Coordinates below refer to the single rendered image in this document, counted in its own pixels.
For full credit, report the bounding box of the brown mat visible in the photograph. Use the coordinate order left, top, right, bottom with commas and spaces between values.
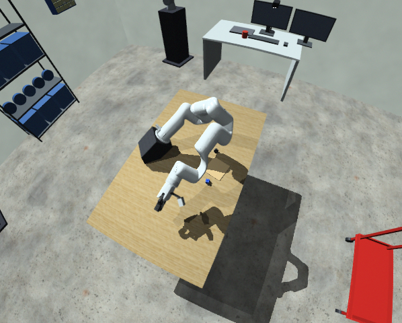
206, 157, 230, 181

